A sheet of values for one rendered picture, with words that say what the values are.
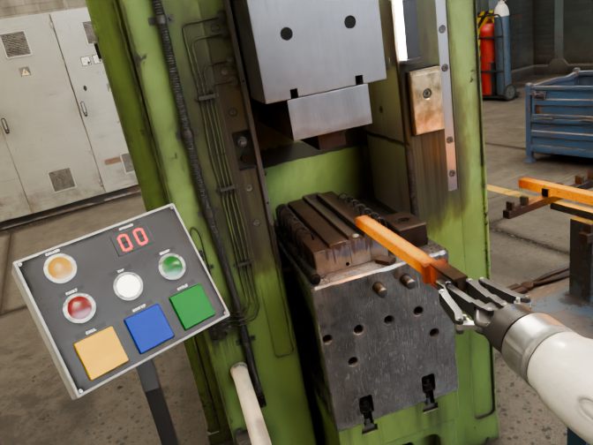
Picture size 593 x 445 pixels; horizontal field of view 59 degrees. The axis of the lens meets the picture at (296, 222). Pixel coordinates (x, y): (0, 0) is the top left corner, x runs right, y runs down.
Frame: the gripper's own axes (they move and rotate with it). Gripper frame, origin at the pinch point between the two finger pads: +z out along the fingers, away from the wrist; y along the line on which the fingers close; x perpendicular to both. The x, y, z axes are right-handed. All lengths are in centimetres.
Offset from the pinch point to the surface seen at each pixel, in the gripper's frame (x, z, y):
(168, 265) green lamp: 3, 32, -47
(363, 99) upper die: 26, 44, 6
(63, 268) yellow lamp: 9, 28, -65
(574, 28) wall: -40, 683, 638
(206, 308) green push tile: -7, 28, -41
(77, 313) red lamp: 2, 23, -65
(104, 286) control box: 4, 28, -59
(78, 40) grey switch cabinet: 66, 560, -104
